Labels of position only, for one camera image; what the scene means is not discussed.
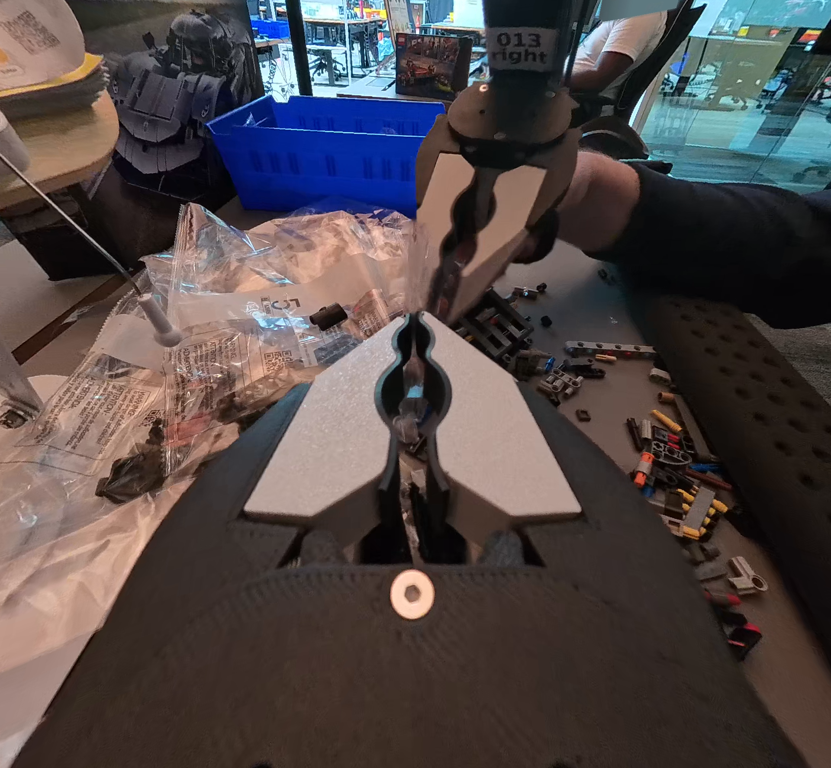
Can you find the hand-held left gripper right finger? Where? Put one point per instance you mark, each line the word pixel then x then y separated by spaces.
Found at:
pixel 513 450

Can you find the small clear parts bag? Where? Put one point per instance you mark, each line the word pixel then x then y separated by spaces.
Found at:
pixel 415 417

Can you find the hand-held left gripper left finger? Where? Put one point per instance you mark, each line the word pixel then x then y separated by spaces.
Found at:
pixel 318 450

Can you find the long grey toy beam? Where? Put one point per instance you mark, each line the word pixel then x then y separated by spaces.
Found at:
pixel 610 349

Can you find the black perforated board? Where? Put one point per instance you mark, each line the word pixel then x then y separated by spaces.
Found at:
pixel 746 391

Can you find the blue plastic bin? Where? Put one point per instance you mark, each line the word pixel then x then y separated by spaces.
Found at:
pixel 311 158

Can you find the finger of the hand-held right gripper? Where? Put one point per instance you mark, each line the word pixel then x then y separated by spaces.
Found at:
pixel 519 203
pixel 445 190

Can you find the small red toy set box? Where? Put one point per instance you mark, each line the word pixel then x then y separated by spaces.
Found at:
pixel 435 67

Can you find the white paper bag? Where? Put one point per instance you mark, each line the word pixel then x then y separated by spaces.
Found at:
pixel 39 638

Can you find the numbered clear parts bag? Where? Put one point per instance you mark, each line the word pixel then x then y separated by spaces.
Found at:
pixel 272 304

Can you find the black pole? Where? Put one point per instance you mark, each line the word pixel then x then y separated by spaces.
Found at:
pixel 295 15

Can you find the person's right forearm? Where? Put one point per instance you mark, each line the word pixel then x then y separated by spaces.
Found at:
pixel 714 229

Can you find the white instruction booklet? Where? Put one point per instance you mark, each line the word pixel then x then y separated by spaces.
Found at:
pixel 32 21

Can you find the black toy connector piece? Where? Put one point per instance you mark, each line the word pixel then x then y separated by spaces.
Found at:
pixel 326 315

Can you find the dark toy set box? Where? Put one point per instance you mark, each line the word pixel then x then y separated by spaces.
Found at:
pixel 162 34

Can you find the large clear crumpled bag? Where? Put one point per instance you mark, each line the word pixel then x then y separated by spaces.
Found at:
pixel 39 521

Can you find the black office chair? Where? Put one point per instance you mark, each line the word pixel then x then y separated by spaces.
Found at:
pixel 678 21

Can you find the person's right hand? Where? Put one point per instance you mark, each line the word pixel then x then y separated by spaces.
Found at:
pixel 597 197

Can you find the pile of toy bricks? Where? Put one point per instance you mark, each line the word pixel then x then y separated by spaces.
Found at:
pixel 681 495

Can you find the black toy frame assembly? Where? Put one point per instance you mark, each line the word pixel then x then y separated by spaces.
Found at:
pixel 493 326

